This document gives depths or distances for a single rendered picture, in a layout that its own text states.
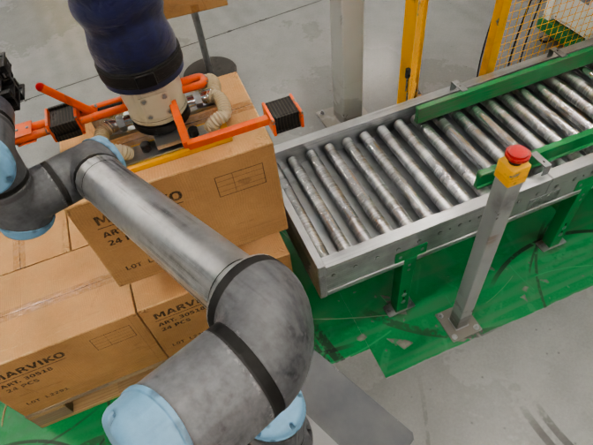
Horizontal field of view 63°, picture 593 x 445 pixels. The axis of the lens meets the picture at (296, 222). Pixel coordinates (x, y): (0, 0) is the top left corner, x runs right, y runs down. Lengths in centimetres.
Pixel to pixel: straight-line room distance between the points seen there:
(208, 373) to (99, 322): 144
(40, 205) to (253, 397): 58
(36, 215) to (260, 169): 72
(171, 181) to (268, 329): 96
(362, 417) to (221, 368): 90
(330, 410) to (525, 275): 147
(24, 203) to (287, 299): 54
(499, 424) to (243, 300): 178
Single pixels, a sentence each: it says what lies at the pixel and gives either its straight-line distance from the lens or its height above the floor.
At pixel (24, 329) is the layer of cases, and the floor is 54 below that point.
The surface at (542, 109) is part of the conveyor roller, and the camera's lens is 256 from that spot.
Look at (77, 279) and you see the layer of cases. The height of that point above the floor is 54.
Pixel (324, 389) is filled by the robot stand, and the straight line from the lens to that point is 137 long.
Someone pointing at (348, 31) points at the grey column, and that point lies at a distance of 280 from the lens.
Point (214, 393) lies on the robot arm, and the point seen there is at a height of 161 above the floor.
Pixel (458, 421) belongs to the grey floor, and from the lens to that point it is 218.
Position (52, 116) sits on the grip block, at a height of 126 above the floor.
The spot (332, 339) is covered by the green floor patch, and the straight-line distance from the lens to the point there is 226.
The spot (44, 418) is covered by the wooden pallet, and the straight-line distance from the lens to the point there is 240.
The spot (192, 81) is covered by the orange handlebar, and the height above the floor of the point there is 124.
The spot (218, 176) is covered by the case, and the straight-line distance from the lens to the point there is 143.
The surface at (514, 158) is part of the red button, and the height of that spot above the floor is 104.
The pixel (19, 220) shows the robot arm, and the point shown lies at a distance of 94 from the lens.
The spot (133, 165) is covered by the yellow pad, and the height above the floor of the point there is 113.
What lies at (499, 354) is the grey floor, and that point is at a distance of 233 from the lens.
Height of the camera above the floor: 204
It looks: 51 degrees down
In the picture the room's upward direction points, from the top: 8 degrees counter-clockwise
